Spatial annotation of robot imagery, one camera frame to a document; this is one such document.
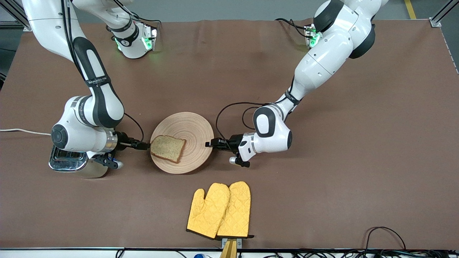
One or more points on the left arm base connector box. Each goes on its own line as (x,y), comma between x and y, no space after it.
(311,36)

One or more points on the brown table cover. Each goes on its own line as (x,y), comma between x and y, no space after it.
(229,71)

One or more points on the metal bracket with wooden stick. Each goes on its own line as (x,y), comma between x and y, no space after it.
(229,247)

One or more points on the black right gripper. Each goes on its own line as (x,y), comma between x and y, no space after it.
(123,139)

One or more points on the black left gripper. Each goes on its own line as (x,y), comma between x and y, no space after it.
(235,141)

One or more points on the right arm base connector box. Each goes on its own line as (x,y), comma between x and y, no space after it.
(150,36)

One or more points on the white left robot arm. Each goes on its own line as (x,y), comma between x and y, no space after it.
(322,61)

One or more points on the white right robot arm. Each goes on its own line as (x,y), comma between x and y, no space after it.
(100,104)

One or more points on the small blue object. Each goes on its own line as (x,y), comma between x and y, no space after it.
(199,256)

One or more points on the beige and chrome toaster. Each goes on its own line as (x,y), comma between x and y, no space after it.
(68,163)

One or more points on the round wooden plate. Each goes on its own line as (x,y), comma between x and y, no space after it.
(193,132)

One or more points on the yellow quilted oven mitt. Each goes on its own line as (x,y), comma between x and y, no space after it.
(208,211)
(236,211)

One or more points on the brown bread slice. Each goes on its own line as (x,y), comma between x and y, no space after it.
(168,148)

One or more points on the aluminium frame profile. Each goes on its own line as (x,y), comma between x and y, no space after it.
(441,16)
(16,14)

